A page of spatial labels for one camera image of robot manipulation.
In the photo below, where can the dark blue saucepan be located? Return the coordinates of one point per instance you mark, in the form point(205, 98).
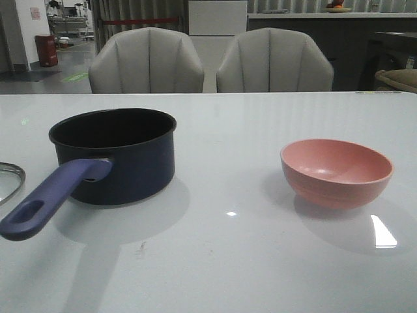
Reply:
point(106, 157)

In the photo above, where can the pink bowl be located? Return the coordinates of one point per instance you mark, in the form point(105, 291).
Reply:
point(334, 173)

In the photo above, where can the glass lid with blue knob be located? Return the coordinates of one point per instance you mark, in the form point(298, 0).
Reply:
point(12, 179)

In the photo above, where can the left grey upholstered chair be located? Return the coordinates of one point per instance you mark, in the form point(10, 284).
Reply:
point(147, 60)

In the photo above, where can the grey upholstered chair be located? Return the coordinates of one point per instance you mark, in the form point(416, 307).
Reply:
point(273, 60)
point(147, 60)

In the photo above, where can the right grey upholstered chair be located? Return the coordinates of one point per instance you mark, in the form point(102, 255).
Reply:
point(273, 60)

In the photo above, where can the white cabinet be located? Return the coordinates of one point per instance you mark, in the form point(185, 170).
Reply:
point(211, 25)

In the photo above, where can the red barrier belt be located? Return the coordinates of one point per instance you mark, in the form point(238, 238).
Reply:
point(141, 21)

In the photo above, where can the grey curtain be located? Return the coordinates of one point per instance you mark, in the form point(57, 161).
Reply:
point(134, 10)

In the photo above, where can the dark counter sideboard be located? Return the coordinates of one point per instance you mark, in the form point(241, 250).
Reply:
point(342, 37)

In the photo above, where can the fruit plate on counter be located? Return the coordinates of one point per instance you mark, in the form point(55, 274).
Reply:
point(336, 6)

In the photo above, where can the red trash bin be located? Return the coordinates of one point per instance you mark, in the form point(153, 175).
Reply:
point(47, 54)

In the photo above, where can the dark floor mat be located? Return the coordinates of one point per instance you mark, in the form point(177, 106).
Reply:
point(30, 76)

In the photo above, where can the dark side table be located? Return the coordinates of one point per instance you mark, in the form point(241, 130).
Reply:
point(387, 51)

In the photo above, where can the beige sofa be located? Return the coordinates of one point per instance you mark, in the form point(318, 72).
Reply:
point(396, 80)

